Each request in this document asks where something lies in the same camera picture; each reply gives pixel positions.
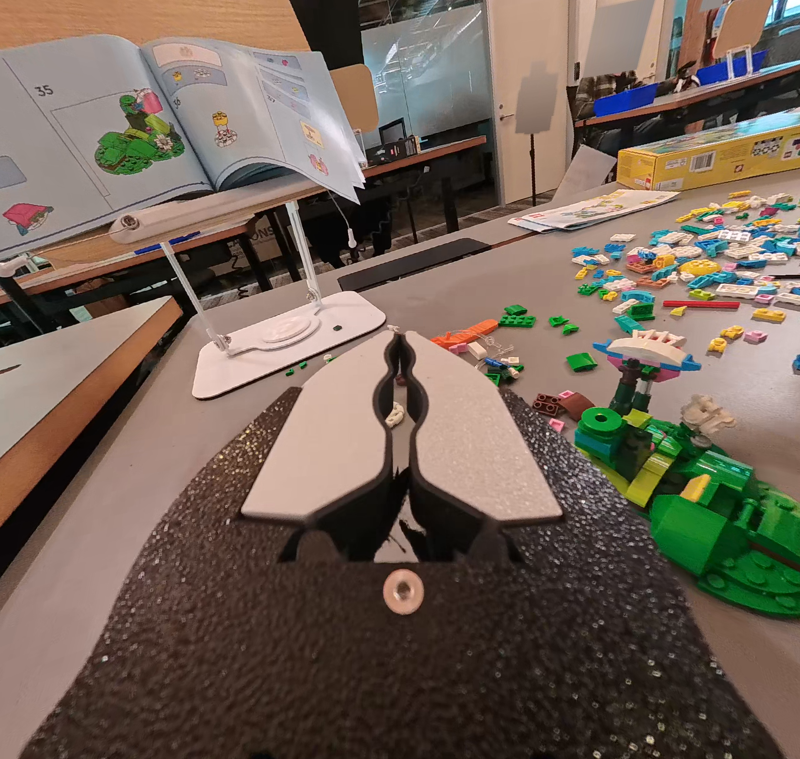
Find orange brick separator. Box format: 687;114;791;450
431;320;499;349

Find open lego instruction booklet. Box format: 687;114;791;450
0;34;370;255

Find grey table with wooden edge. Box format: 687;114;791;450
0;297;183;527

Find black device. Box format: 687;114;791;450
365;135;421;167

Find brown lego brick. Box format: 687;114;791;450
533;392;595;423

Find black table cable lid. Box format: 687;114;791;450
337;238;492;292

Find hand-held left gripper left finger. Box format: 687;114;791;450
240;331;410;529

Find yellow lego box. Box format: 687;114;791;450
615;109;800;192

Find pile of lego pieces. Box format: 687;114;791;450
572;189;800;374

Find wooden board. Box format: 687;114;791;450
330;63;380;136

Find green lego lily pad model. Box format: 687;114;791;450
574;328;800;619

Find wooden book stand white legs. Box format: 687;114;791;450
712;0;776;79

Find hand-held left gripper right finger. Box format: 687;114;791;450
403;331;565;527

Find plaid jacket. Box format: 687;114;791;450
574;70;657;124

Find white hanging cable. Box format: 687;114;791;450
325;189;362;250

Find blue plastic bin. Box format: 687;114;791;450
592;82;661;117
695;50;768;87

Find closed lego instruction booklet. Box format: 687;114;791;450
507;189;681;232

